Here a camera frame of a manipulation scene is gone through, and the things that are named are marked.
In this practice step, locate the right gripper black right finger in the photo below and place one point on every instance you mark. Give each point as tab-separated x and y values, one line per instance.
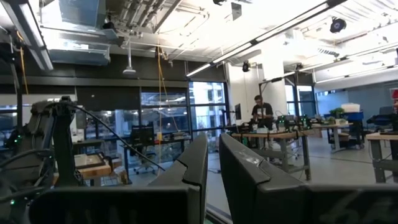
245	174

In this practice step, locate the white plastic box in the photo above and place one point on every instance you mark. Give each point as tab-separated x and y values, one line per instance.
350	107

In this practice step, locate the office chair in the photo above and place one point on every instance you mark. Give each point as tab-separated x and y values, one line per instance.
146	161

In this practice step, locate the black ceiling camera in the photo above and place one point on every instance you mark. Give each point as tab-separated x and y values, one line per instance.
246	66
337	25

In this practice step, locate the white pendant ceiling device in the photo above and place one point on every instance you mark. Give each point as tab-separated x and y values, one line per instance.
129	71

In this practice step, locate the wooden workbench with grey legs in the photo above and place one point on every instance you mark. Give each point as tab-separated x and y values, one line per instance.
377	137

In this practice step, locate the blue utility cart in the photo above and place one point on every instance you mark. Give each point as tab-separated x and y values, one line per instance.
354	124

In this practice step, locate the long ceiling light strip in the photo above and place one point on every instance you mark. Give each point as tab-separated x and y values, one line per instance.
236	49

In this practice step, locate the green potted plant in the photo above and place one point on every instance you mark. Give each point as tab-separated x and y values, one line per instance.
336	112

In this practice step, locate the metal ventilation duct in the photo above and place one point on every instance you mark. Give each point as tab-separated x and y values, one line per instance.
77	46

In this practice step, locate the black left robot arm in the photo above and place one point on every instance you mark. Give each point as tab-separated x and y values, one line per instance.
34	140

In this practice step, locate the light wooden desk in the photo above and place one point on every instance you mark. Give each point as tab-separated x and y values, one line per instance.
332	126

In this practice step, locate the person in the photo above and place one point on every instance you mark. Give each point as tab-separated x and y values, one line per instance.
262	113
395	107

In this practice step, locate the wooden bench with framed board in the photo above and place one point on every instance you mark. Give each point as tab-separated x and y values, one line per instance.
93	169

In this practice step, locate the background robot arms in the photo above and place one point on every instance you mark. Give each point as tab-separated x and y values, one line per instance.
292	122

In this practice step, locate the wooden workbench with metal legs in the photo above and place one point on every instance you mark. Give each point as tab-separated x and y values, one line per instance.
280	136

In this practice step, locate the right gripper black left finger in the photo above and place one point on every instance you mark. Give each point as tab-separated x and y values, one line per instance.
189	168

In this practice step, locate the black computer monitor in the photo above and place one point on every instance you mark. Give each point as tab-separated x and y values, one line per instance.
142	135

